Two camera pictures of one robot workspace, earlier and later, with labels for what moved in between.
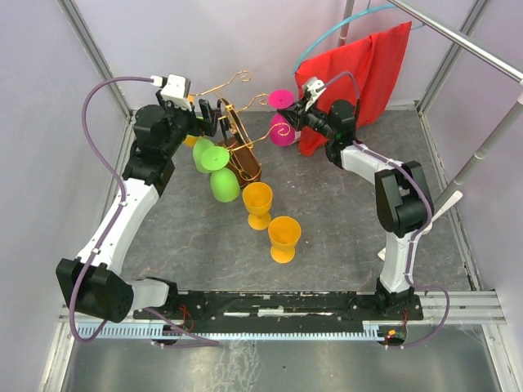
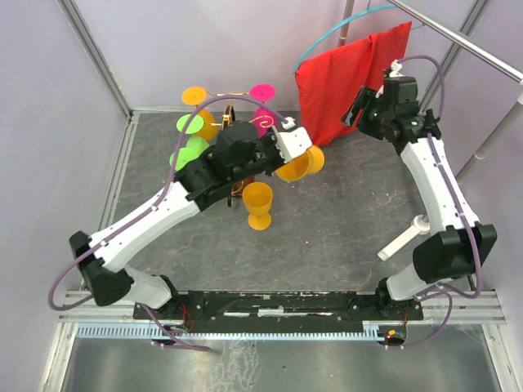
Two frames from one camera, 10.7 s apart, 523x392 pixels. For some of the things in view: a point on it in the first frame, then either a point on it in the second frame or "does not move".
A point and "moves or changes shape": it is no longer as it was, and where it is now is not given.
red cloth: (366, 70) does not move
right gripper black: (296, 114) -> (365, 98)
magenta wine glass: (282, 132) -> (265, 120)
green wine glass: (207, 158) moves or changes shape
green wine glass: (224, 183) moves or changes shape
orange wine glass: (257, 198) does not move
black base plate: (283, 309) does not move
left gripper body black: (180, 122) -> (267, 158)
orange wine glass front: (284, 233) -> (309, 162)
